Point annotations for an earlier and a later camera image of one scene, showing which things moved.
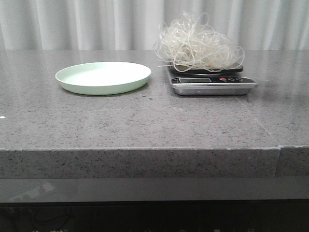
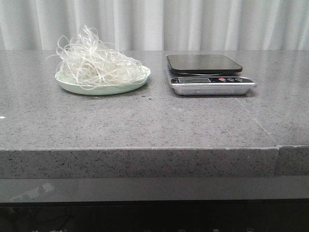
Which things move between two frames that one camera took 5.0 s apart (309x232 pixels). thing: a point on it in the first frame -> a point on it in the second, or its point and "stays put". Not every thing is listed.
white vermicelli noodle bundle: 190,41 -> 84,61
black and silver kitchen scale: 212,83 stays put
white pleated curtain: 139,25 stays put
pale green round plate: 102,78 stays put
